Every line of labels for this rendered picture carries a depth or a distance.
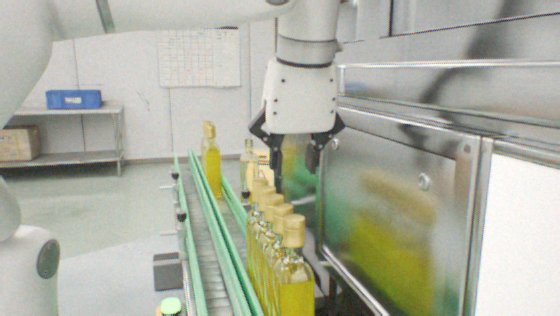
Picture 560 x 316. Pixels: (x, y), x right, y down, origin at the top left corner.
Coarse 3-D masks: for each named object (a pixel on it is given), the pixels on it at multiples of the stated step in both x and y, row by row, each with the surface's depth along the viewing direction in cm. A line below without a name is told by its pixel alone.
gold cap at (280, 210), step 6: (276, 204) 72; (282, 204) 72; (288, 204) 72; (276, 210) 70; (282, 210) 70; (288, 210) 70; (276, 216) 70; (282, 216) 70; (276, 222) 71; (282, 222) 70; (276, 228) 71; (282, 228) 70; (282, 234) 70
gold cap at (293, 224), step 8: (288, 216) 66; (296, 216) 66; (288, 224) 65; (296, 224) 64; (304, 224) 65; (288, 232) 65; (296, 232) 65; (304, 232) 66; (288, 240) 65; (296, 240) 65; (304, 240) 66
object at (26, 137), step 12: (0, 132) 521; (12, 132) 523; (24, 132) 526; (36, 132) 556; (0, 144) 522; (12, 144) 525; (24, 144) 528; (36, 144) 554; (0, 156) 526; (12, 156) 529; (24, 156) 531; (36, 156) 551
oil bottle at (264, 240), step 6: (264, 234) 78; (258, 240) 79; (264, 240) 76; (270, 240) 76; (258, 246) 79; (264, 246) 76; (258, 252) 79; (264, 252) 76; (258, 258) 80; (258, 264) 80; (258, 270) 80; (258, 276) 80; (258, 282) 81; (258, 288) 81; (258, 294) 81; (258, 300) 82; (264, 306) 78; (264, 312) 78
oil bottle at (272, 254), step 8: (272, 248) 72; (280, 248) 71; (264, 256) 74; (272, 256) 71; (280, 256) 70; (264, 264) 75; (272, 264) 70; (264, 272) 75; (272, 272) 70; (264, 280) 75; (272, 280) 71; (264, 288) 76; (272, 288) 71; (264, 296) 76; (272, 296) 71; (264, 304) 77; (272, 304) 72; (272, 312) 72
